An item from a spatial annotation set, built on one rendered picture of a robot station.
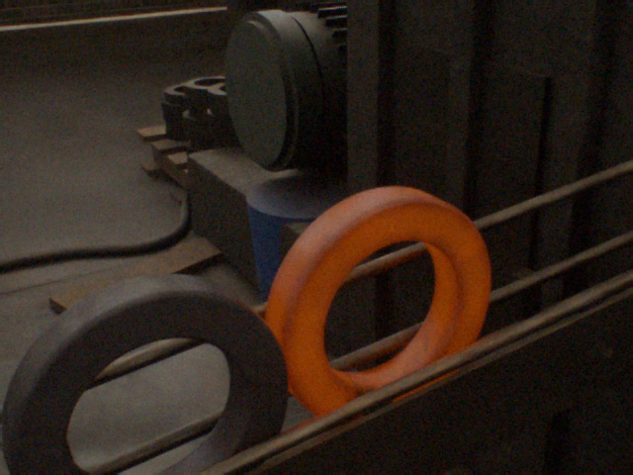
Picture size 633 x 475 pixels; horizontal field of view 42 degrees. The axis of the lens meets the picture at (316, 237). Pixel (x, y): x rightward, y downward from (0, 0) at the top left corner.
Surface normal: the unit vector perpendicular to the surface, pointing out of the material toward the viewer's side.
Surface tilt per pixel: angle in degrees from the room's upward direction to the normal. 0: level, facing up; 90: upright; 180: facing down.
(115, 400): 0
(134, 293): 4
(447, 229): 90
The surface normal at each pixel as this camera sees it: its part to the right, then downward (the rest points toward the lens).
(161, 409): -0.02, -0.92
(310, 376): 0.50, 0.33
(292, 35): 0.26, -0.56
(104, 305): -0.25, -0.83
